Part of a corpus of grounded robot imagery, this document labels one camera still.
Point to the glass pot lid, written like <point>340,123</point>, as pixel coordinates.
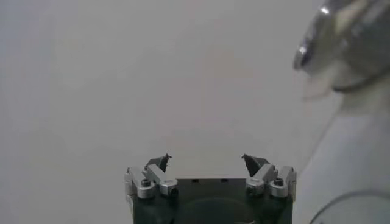
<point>365,213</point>

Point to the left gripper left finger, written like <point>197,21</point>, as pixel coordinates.
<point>149,182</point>

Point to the stainless steel steamer basket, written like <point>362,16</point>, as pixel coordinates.
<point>350,36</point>

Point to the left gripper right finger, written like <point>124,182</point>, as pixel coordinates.
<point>268,181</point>

